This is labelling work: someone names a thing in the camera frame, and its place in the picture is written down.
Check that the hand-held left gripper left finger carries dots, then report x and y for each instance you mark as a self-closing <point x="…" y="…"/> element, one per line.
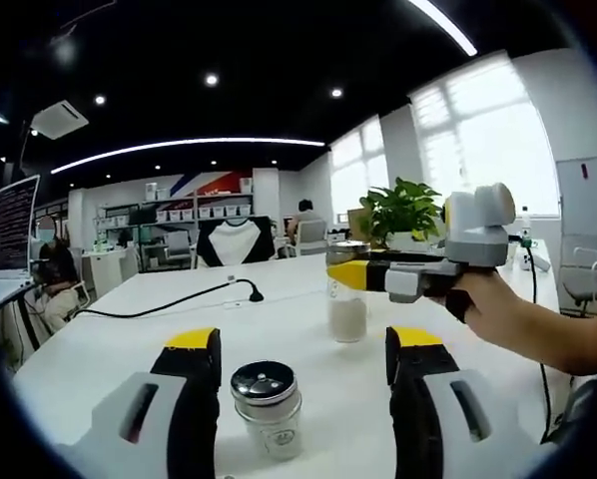
<point x="188" y="399"/>

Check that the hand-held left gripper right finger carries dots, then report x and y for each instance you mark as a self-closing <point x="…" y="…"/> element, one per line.
<point x="418" y="399"/>

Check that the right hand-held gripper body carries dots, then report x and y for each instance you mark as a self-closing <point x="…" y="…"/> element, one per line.
<point x="478" y="244"/>

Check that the tall seasoning bottle pale powder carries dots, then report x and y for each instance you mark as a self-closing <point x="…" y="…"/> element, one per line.
<point x="348" y="319"/>

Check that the short seasoning bottle white powder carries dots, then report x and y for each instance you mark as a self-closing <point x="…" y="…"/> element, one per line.
<point x="268" y="429"/>

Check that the clear plastic water bottle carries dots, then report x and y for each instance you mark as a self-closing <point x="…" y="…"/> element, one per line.
<point x="528" y="224"/>

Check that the person's right hand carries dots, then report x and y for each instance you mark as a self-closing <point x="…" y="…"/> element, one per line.
<point x="493" y="309"/>

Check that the green plant in white pot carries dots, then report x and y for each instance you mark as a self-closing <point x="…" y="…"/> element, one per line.
<point x="403" y="209"/>

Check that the brown paper bag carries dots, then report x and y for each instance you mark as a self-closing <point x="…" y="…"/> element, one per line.
<point x="358" y="224"/>

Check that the white handheld controller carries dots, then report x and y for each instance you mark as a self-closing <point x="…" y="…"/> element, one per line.
<point x="540" y="263"/>

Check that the narrow window white blinds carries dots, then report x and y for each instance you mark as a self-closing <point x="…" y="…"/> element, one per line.
<point x="361" y="169"/>

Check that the white mesh office chair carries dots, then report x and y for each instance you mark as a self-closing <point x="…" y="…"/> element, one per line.
<point x="311" y="234"/>

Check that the wide window white blinds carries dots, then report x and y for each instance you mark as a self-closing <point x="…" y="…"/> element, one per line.
<point x="493" y="140"/>

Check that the black and white shirt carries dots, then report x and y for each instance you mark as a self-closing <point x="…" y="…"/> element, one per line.
<point x="233" y="244"/>

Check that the shelf rack with white bins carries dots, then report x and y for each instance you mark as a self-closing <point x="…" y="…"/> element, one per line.
<point x="218" y="212"/>

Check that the curved ceiling light strip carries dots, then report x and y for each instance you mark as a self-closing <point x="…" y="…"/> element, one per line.
<point x="179" y="143"/>
<point x="448" y="27"/>

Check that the open laptop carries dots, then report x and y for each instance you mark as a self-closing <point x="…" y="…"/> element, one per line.
<point x="11" y="224"/>

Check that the ceiling air conditioner unit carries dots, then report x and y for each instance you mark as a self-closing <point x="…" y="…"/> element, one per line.
<point x="59" y="120"/>

